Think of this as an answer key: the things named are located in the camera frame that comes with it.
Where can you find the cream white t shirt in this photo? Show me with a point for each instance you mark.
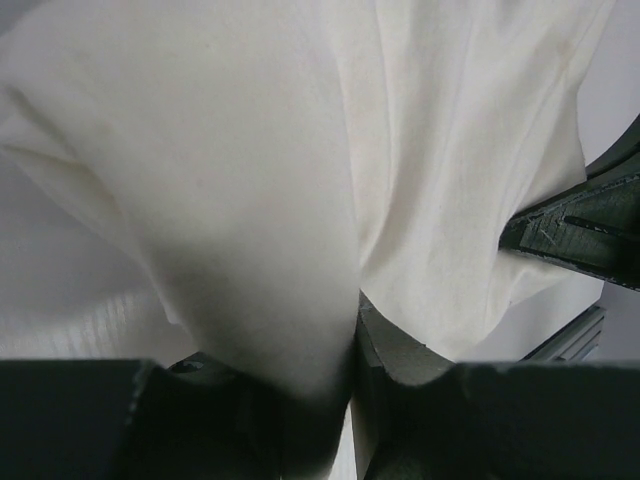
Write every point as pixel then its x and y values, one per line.
pixel 267 163

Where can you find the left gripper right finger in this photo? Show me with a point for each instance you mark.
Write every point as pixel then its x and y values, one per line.
pixel 417 415

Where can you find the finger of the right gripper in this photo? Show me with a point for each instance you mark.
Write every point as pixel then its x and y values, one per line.
pixel 625 147
pixel 592 229

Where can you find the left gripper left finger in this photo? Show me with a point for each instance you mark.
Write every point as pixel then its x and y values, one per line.
pixel 134 419

